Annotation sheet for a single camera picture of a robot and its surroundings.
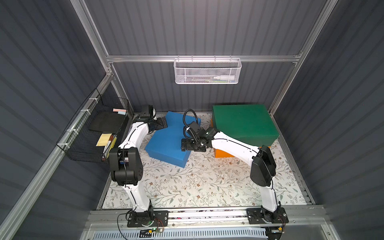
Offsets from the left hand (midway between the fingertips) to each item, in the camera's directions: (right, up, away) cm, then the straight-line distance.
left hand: (158, 124), depth 93 cm
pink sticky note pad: (-19, +8, -9) cm, 23 cm away
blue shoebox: (+6, -14, -4) cm, 15 cm away
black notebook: (-23, +1, -16) cm, 28 cm away
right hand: (+19, -14, -8) cm, 25 cm away
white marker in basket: (+42, +29, 0) cm, 51 cm away
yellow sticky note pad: (-22, -8, -21) cm, 31 cm away
